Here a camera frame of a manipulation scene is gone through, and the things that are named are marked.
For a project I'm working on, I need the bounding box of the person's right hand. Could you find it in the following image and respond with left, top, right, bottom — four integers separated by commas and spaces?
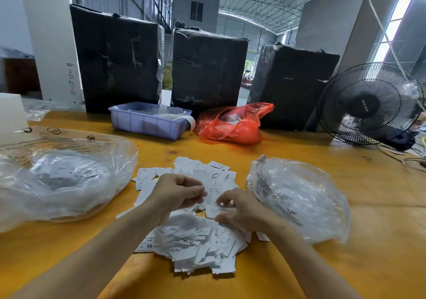
214, 188, 280, 236

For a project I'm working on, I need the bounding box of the person's left hand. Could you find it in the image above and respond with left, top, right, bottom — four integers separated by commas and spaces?
145, 173, 208, 225

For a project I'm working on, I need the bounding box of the pile of white labels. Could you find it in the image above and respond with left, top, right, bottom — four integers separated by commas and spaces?
116, 156, 271, 276

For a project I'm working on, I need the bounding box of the clear plastic bag black print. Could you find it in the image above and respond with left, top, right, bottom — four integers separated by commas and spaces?
246, 155, 352, 244

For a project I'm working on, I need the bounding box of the large clear bag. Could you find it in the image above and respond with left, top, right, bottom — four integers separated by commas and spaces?
0, 127, 139, 233

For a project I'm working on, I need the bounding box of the person's left forearm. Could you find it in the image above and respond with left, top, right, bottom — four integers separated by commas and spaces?
10, 205, 164, 299

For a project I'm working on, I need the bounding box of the person's right forearm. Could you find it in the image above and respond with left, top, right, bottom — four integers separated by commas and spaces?
263, 222, 363, 299

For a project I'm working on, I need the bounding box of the red plastic bag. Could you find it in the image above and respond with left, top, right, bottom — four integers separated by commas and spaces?
195, 102, 275, 145

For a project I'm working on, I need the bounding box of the blue plastic bin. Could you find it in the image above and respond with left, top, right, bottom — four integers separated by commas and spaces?
108, 102, 197, 141

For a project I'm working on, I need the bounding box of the large black wrapped bale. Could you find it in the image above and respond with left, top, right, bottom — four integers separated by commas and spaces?
170, 27, 249, 117
69, 3, 165, 115
248, 43, 341, 132

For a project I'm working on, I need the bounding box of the black table fan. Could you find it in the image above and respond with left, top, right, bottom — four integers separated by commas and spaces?
318, 62, 426, 149

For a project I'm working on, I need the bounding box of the white foam box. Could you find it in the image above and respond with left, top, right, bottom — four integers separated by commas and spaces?
0, 92, 29, 140

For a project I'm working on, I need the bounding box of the grey cabin with window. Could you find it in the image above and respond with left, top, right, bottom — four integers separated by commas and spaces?
172, 0, 221, 33

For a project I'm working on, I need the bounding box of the brown wooden cabinet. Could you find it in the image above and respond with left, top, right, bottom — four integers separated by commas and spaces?
3, 57, 41, 96

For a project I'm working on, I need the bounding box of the white pillar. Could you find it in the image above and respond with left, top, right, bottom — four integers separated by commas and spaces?
19, 0, 85, 107

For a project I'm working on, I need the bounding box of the bundle of cables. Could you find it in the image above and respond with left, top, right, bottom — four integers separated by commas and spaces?
378, 135, 426, 171

